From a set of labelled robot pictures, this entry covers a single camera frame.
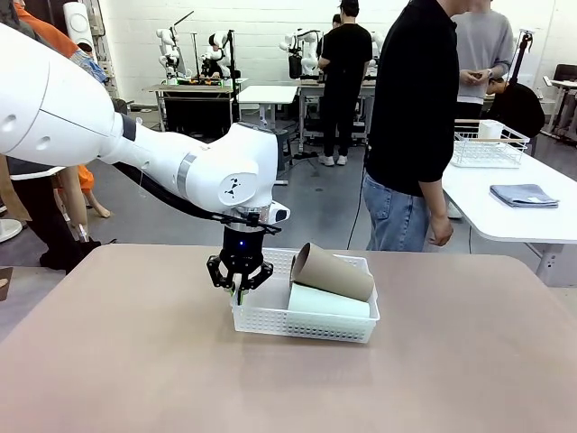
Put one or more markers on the long background workbench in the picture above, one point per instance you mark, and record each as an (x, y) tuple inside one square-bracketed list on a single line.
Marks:
[(311, 90)]

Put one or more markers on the light green cup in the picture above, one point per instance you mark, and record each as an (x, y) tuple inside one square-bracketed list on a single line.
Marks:
[(324, 306)]

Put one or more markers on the person in black trousers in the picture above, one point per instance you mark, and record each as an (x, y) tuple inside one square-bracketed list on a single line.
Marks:
[(36, 203)]

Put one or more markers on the blue grey towel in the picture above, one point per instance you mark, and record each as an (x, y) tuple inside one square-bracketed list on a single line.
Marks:
[(523, 196)]

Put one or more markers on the white perforated plastic basket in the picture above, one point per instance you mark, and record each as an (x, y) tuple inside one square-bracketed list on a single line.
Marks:
[(315, 329)]

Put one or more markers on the white oval standing device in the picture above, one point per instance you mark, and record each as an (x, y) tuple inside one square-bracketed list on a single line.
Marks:
[(79, 22)]

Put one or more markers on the seated person patterned jacket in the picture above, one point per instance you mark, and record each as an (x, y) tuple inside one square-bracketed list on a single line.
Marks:
[(90, 67)]

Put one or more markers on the person's right forearm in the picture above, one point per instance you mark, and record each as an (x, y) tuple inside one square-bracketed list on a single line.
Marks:
[(435, 200)]

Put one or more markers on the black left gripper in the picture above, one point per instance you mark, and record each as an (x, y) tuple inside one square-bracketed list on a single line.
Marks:
[(242, 245)]

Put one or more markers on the metal shelf rack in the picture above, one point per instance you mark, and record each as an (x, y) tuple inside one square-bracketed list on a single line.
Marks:
[(106, 45)]

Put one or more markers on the seated person in black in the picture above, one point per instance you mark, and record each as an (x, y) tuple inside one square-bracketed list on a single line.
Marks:
[(520, 108)]

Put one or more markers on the black bag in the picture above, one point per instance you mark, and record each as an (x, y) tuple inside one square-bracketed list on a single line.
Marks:
[(295, 67)]

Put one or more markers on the standing person in black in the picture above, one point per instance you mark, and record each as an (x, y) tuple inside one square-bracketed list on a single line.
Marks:
[(345, 67)]

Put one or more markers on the black power strip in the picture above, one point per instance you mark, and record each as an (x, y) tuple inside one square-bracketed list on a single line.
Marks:
[(306, 154)]

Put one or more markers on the dark brown panel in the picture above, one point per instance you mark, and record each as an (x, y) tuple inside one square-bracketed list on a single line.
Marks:
[(5, 284)]

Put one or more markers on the white background desk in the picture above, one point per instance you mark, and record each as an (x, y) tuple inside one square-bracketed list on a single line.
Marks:
[(563, 85)]

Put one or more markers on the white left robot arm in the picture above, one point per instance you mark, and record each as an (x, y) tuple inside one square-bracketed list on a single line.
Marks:
[(67, 108)]

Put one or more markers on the person in black shirt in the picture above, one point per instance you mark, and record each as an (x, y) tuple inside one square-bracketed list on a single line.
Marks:
[(410, 113)]

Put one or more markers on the brown cup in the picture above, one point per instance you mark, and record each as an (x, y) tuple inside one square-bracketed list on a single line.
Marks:
[(333, 273)]

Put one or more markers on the person's right hand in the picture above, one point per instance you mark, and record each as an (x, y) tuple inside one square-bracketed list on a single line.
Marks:
[(442, 232)]

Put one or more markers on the black chair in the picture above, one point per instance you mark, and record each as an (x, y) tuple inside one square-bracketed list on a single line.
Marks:
[(565, 72)]

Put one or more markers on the white round fan base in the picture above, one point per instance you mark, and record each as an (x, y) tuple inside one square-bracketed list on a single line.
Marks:
[(9, 230)]

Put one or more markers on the wood top workbench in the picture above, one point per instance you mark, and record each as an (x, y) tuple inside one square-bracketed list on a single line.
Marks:
[(194, 108)]

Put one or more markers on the brown cardboard sheet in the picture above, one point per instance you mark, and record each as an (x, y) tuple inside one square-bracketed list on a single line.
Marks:
[(11, 198)]

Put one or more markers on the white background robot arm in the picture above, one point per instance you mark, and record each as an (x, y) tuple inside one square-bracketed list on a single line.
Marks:
[(167, 54), (308, 49), (378, 45)]

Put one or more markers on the grey stool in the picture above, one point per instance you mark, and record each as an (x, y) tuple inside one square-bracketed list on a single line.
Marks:
[(284, 149)]

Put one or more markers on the small white desk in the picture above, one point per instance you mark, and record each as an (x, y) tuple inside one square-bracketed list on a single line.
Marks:
[(266, 94)]

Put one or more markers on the person in grey sweater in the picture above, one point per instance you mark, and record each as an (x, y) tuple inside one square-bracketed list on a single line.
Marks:
[(484, 40)]

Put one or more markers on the person in orange top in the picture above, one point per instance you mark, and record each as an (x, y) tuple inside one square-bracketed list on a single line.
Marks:
[(45, 29)]

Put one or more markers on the white cylinder in rack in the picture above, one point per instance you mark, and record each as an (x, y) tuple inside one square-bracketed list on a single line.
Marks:
[(491, 131)]

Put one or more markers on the white and black robot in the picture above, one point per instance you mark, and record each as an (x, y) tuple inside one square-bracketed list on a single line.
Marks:
[(216, 52)]

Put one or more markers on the black tripod stand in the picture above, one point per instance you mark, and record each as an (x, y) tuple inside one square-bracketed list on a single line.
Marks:
[(522, 49)]

